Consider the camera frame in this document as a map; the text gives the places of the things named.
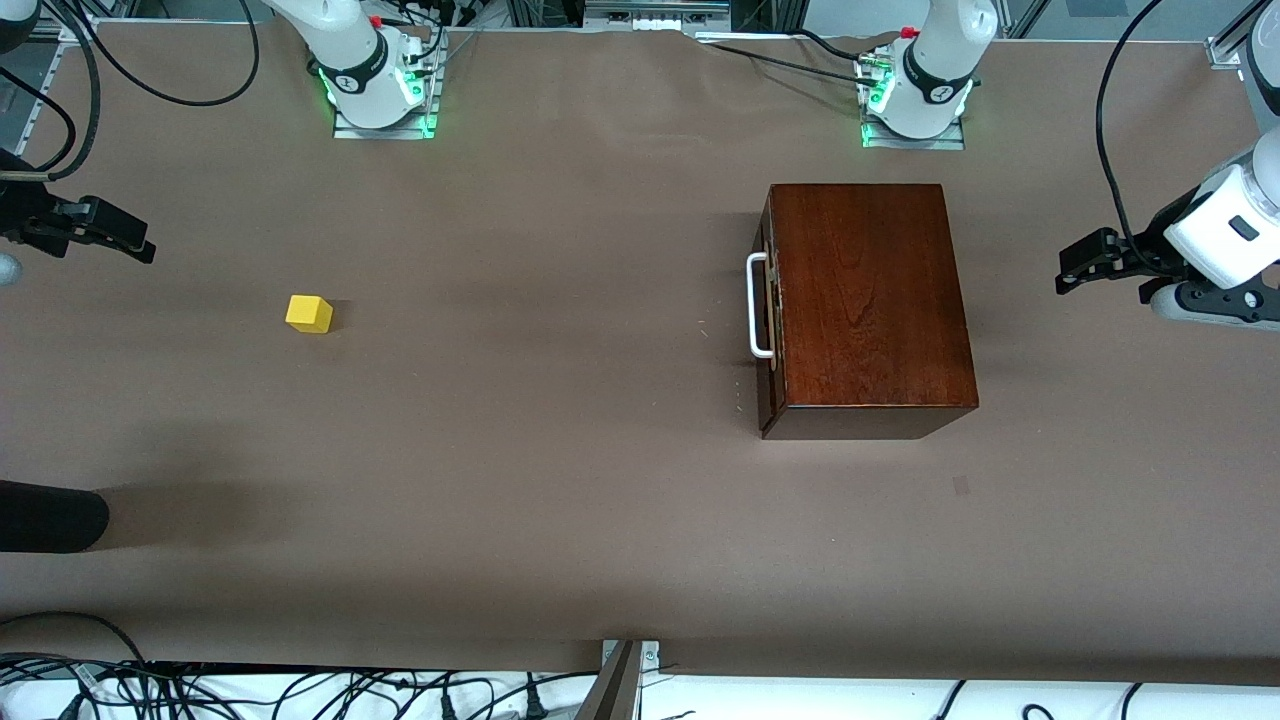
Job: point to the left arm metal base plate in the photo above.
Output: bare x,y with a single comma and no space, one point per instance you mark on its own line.
915,144

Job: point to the aluminium table edge rail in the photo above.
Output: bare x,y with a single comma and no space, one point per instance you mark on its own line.
78,33

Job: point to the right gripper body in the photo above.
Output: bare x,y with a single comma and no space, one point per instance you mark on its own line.
28,218

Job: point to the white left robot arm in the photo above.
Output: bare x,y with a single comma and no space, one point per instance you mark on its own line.
935,70

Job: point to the grey power strip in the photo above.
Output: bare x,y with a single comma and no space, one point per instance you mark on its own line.
655,12

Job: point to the yellow block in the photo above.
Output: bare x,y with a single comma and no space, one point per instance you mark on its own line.
308,313

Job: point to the black cylindrical object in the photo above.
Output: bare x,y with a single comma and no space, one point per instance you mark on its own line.
50,515

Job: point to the aluminium frame corner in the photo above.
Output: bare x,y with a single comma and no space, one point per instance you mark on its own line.
1225,55

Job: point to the dark brown wooden cabinet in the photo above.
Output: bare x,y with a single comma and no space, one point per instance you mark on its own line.
870,300

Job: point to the metal table clamp bracket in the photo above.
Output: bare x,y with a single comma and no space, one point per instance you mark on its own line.
625,665

